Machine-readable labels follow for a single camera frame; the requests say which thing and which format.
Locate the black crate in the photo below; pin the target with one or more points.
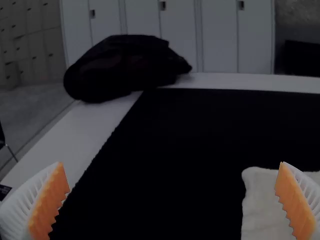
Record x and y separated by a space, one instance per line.
302 57

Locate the pale towel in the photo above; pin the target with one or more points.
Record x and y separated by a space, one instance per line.
260 202

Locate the black mat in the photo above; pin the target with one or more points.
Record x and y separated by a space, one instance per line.
187 150

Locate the black cloth bag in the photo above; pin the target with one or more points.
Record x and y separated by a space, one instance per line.
120 67

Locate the beige drawer cabinet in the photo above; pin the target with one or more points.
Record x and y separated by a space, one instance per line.
30 37

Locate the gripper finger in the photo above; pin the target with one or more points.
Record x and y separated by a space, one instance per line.
30 205
297 200

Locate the grey cupboard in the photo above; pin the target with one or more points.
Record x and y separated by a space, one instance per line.
220 37

